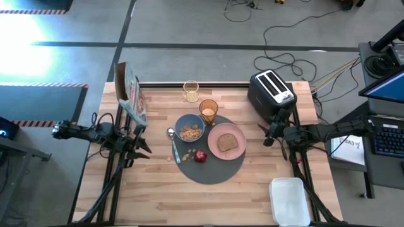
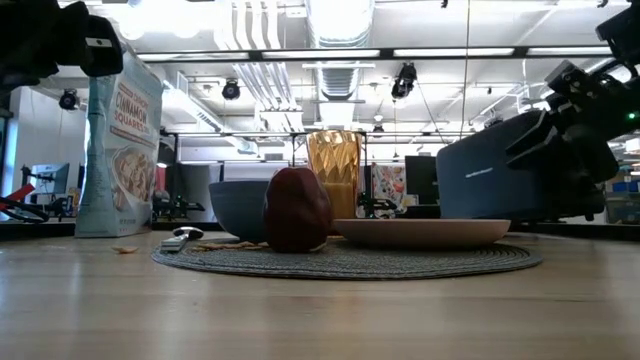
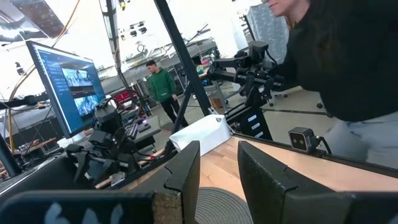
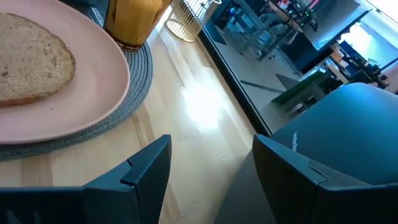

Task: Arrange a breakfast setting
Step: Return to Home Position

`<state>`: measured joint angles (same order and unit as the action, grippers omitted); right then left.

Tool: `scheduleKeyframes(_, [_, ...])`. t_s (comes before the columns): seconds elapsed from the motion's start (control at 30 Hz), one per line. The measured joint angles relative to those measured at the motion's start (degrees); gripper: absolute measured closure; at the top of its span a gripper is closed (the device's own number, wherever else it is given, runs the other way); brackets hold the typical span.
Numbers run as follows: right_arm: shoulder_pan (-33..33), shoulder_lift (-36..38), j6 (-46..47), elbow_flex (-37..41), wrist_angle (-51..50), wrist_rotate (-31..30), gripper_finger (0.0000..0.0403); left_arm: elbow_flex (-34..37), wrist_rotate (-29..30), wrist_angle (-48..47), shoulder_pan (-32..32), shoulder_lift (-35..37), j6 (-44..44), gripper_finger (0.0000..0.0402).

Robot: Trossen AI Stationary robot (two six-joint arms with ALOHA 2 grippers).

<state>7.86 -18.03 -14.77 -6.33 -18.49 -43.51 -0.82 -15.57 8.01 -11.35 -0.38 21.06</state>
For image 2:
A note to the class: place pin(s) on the pink plate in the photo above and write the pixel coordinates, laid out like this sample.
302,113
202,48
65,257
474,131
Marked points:
422,232

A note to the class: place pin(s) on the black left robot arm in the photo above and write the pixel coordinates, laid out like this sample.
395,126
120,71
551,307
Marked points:
25,40

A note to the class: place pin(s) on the background computer monitor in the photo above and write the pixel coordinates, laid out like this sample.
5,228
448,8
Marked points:
50,177

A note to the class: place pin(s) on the black ceiling spotlight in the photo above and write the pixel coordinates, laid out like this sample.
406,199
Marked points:
404,80
231,90
69,99

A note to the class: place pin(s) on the black background screen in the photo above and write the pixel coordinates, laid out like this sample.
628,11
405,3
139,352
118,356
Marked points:
422,180

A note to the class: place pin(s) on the light blue cereal box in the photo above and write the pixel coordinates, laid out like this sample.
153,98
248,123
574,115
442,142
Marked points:
122,150

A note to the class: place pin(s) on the round grey woven placemat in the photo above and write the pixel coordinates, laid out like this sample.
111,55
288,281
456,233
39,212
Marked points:
350,262

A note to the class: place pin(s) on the floral patterned object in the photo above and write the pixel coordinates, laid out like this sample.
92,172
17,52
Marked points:
390,187

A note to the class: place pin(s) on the amber faceted tumbler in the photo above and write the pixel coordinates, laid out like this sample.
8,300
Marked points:
337,165

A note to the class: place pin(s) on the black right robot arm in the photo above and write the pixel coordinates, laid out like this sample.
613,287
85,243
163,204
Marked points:
622,30

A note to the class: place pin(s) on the blue bowl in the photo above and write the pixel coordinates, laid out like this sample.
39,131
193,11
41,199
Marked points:
240,207

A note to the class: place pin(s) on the background storage shelf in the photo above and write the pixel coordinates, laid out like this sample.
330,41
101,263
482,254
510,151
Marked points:
622,197

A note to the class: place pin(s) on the spilled cereal piece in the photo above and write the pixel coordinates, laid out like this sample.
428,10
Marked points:
217,246
252,245
125,249

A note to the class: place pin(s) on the black toaster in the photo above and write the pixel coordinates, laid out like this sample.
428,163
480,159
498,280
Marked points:
480,185

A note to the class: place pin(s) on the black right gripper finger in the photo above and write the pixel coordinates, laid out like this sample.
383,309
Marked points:
532,142
597,162

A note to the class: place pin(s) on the red background equipment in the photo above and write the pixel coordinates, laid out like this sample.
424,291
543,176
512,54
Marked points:
20,195

